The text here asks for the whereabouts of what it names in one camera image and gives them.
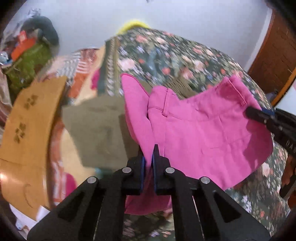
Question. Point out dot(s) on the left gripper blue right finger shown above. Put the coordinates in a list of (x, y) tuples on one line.
[(173, 182)]

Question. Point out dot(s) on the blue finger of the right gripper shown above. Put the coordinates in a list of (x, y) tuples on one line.
[(259, 115)]

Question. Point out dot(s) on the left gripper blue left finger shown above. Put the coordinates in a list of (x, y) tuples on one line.
[(127, 181)]

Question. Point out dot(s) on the pink pants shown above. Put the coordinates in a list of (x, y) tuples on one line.
[(204, 135)]

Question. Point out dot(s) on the person right hand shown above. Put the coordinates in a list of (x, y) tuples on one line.
[(288, 172)]

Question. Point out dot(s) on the wooden door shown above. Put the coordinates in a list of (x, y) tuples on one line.
[(275, 61)]

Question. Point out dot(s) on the olive green folded garment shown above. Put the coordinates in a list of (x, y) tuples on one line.
[(99, 131)]

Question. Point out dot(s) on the colourful orange blanket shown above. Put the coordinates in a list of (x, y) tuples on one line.
[(68, 172)]

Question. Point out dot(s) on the wooden lap desk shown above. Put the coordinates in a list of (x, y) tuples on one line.
[(25, 181)]

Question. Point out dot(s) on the floral bed cover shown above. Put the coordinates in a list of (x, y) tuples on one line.
[(161, 58)]

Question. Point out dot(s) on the striped red quilt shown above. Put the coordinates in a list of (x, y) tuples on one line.
[(75, 66)]

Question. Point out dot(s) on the green storage bag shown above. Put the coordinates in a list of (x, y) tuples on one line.
[(24, 70)]

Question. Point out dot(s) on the yellow foam bed rail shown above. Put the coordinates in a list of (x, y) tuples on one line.
[(132, 24)]

